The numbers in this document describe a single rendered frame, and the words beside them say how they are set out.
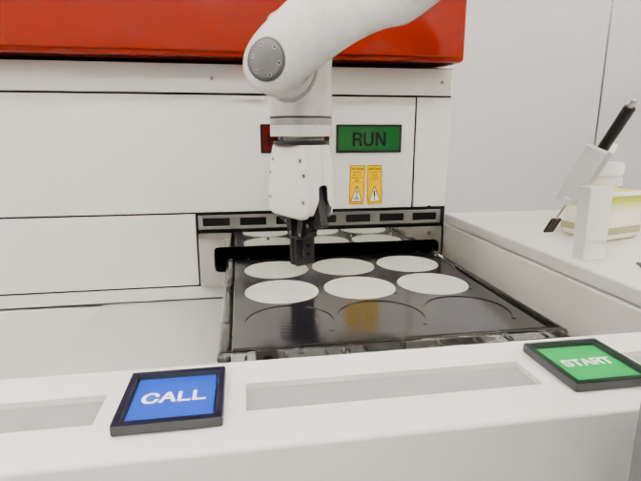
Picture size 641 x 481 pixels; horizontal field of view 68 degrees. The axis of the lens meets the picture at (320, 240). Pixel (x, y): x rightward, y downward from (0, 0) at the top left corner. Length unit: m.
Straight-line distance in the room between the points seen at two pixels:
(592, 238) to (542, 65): 2.19
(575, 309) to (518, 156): 2.14
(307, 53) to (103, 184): 0.45
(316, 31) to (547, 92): 2.31
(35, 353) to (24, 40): 0.51
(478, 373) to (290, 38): 0.39
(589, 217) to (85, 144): 0.73
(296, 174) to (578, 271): 0.36
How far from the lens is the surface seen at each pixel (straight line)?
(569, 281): 0.62
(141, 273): 0.88
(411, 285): 0.69
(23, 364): 1.00
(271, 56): 0.56
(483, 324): 0.58
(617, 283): 0.57
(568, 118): 2.87
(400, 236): 0.89
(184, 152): 0.84
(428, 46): 0.85
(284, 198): 0.66
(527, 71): 2.74
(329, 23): 0.56
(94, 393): 0.32
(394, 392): 0.31
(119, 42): 0.81
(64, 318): 0.94
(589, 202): 0.62
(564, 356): 0.37
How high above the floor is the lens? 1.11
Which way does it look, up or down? 13 degrees down
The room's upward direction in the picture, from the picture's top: straight up
